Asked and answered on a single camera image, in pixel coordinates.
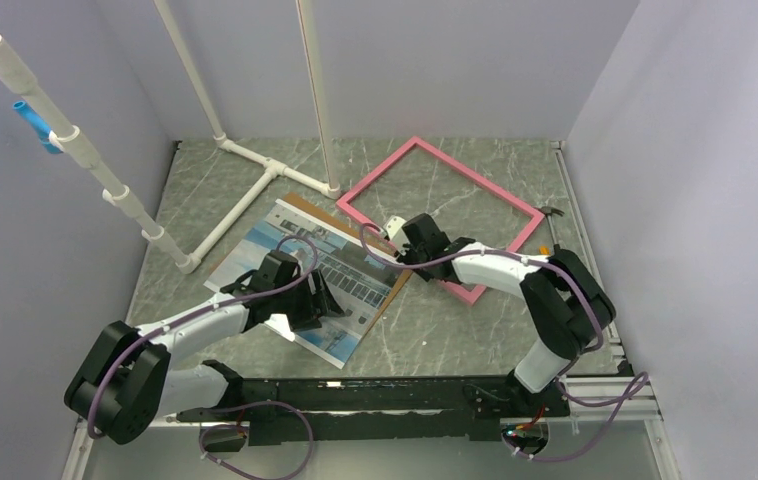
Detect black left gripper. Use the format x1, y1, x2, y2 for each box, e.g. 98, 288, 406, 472
273, 269, 344, 332

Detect building photo print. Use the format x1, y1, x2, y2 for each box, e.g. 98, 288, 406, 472
204, 194, 405, 369

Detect pink wooden picture frame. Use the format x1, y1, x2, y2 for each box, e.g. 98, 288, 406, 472
336, 137, 544, 305

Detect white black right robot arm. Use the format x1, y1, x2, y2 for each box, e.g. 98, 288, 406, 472
390, 214, 616, 415

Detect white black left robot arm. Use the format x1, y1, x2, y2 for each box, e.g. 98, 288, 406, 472
63, 250, 345, 445

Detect blue pipe peg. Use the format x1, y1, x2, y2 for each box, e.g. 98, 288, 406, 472
12, 100, 63, 155

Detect white pvc pipe stand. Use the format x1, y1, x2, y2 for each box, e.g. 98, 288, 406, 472
0, 0, 342, 275

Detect brown frame backing board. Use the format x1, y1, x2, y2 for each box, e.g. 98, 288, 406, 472
204, 194, 404, 328

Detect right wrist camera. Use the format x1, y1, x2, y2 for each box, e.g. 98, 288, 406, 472
383, 216, 407, 247

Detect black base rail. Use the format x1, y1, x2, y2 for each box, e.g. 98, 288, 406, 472
177, 375, 570, 446

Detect black handled claw hammer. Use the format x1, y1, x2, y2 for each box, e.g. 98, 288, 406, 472
539, 206, 564, 251

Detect aluminium side rail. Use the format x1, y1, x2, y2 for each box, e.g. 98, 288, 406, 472
549, 140, 682, 480

